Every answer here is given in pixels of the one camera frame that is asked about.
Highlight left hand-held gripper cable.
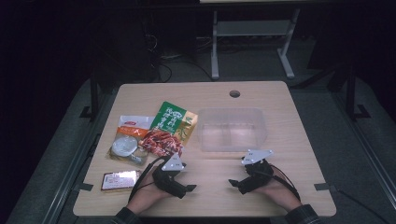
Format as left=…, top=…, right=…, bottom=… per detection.
left=128, top=156, right=167, bottom=203

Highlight person's right hand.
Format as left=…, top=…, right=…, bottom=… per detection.
left=256, top=175, right=303, bottom=213

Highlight right hand-held gripper cable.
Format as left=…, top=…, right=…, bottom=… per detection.
left=269, top=164, right=302, bottom=202

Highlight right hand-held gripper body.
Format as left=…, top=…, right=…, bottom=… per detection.
left=236, top=149, right=275, bottom=196

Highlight grey tape strip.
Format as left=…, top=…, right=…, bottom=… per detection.
left=313, top=182, right=337, bottom=192
left=74, top=182, right=94, bottom=192

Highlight black metal stand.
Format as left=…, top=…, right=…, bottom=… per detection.
left=78, top=71, right=101, bottom=122
left=344, top=64, right=372, bottom=122

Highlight clear plastic container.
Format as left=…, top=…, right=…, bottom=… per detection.
left=197, top=107, right=269, bottom=153

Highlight white metal stand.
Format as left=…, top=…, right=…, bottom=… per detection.
left=210, top=8, right=302, bottom=80

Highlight small box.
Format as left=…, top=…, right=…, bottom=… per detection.
left=100, top=169, right=144, bottom=191

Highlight white and orange food packet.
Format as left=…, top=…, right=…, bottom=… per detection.
left=106, top=115, right=157, bottom=166

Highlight hand-held gripper cable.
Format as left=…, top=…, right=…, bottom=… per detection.
left=269, top=164, right=302, bottom=202
left=128, top=156, right=167, bottom=203

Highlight green seasoning packet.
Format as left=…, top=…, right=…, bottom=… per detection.
left=138, top=101, right=199, bottom=158

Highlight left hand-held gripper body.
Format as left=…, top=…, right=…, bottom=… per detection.
left=151, top=152, right=189, bottom=200

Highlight person's left hand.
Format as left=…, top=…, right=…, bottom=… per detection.
left=126, top=172, right=176, bottom=216

